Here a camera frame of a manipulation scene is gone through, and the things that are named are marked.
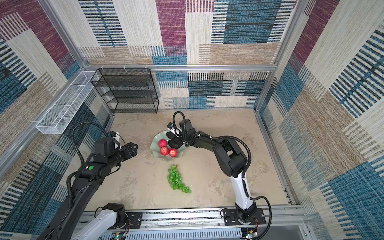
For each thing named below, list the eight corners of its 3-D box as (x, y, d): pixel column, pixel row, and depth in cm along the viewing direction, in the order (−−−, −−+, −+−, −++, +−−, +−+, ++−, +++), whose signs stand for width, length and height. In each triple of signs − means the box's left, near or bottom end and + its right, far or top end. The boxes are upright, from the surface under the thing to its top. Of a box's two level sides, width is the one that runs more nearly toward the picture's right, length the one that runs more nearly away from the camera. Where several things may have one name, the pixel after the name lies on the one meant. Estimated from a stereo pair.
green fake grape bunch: (178, 200, 80) (177, 198, 77) (164, 173, 90) (162, 170, 86) (191, 191, 83) (191, 189, 79) (175, 166, 92) (175, 163, 89)
